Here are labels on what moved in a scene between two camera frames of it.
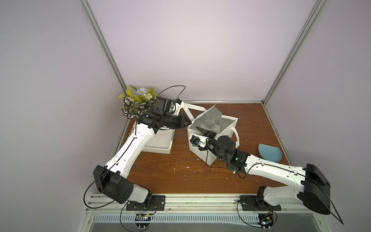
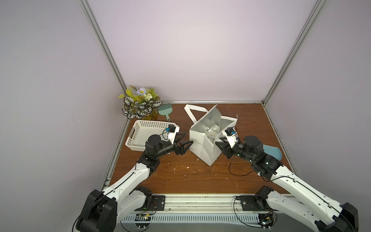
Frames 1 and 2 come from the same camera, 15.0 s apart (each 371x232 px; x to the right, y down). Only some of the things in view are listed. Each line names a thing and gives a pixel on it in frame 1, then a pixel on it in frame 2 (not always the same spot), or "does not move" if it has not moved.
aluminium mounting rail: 199,208 does not move
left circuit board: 143,217 does not move
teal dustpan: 269,153 does not move
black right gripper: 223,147 -> 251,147
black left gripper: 179,118 -> 181,152
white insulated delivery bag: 211,119 does not move
